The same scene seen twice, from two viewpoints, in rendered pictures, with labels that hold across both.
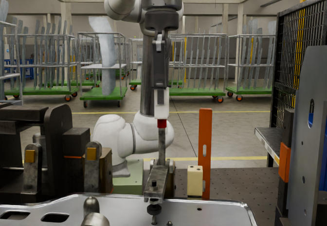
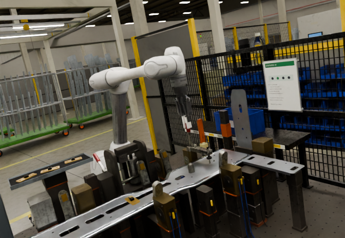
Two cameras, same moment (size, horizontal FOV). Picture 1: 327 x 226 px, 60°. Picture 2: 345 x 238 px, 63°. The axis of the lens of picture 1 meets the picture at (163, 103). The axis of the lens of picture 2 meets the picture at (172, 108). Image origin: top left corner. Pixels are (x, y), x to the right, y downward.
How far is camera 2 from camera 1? 1.15 m
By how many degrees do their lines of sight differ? 39
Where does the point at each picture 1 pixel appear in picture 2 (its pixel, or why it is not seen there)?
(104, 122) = (101, 156)
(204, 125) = (200, 125)
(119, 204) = not seen: hidden behind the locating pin
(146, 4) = (178, 84)
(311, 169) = (245, 124)
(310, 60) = (235, 93)
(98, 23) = not seen: outside the picture
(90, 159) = (165, 157)
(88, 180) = (167, 167)
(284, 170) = (226, 133)
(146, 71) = (119, 115)
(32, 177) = (146, 176)
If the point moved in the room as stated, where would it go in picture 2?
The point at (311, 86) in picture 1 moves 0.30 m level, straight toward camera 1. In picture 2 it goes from (238, 100) to (268, 107)
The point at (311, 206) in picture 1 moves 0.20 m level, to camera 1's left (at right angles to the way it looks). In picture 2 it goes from (249, 134) to (226, 146)
